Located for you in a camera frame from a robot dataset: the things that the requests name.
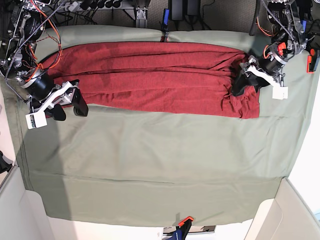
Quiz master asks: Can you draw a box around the metal table leg bracket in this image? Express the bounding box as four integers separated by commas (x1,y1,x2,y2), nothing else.
135,8,148,29

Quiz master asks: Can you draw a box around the black power adapter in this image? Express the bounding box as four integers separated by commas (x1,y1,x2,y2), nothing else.
169,0,184,21

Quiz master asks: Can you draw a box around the green table cloth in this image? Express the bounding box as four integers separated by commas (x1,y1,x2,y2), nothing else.
0,24,317,227

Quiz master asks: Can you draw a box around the top right orange clamp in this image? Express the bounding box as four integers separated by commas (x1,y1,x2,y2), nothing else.
306,48,320,74

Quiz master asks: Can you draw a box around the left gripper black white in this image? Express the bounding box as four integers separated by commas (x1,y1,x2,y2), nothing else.
231,49,289,97

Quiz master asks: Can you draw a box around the bottom orange blue clamp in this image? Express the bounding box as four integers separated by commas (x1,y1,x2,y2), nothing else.
168,216,194,240

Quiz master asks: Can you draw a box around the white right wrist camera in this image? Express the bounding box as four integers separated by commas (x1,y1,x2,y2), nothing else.
25,111,47,130

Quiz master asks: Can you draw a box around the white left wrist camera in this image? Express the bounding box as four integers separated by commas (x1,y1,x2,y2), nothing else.
272,86,289,100

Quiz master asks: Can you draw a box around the red long-sleeve T-shirt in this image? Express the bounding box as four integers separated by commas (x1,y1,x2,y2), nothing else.
48,42,260,119

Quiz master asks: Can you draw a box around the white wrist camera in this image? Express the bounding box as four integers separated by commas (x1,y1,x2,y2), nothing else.
272,86,289,100
25,111,47,130

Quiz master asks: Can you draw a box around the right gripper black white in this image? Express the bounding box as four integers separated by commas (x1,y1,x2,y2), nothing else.
21,74,89,122

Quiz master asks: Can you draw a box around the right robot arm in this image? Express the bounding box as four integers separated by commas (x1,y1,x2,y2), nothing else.
0,0,260,128

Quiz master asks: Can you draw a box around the top centre blue clamp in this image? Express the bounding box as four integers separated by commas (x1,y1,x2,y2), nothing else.
160,8,170,43

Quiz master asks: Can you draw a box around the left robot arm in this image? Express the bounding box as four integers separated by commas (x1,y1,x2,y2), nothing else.
232,0,309,96

